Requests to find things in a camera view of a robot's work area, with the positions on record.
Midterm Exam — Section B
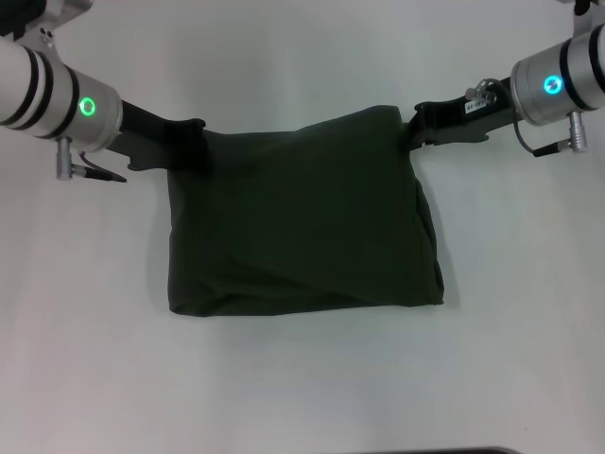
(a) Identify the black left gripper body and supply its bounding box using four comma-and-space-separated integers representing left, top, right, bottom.
107, 97, 207, 172

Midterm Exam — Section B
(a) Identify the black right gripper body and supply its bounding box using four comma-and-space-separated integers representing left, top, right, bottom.
401, 78, 528, 153

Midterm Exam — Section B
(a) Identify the dark green printed t-shirt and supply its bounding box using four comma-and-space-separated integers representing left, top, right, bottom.
165, 103, 448, 319

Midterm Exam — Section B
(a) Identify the left gripper cable connector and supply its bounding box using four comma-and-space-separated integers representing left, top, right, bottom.
55, 136, 129, 184

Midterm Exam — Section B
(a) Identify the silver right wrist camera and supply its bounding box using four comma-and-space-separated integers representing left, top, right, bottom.
557, 0, 605, 37

